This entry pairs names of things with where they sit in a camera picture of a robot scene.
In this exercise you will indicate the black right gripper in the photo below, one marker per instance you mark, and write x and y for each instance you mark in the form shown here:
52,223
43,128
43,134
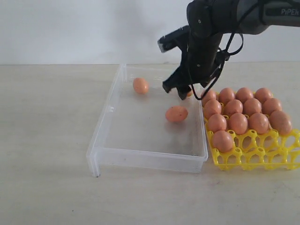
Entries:
197,65

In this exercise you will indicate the clear plastic storage box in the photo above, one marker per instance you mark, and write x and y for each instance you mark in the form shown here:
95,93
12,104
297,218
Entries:
132,129

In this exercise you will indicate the yellow plastic egg tray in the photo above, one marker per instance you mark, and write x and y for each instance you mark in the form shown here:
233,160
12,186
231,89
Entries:
250,150

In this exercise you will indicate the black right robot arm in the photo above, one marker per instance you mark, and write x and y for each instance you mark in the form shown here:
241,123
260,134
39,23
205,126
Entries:
242,17

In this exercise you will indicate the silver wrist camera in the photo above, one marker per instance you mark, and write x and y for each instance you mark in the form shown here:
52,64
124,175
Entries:
177,38

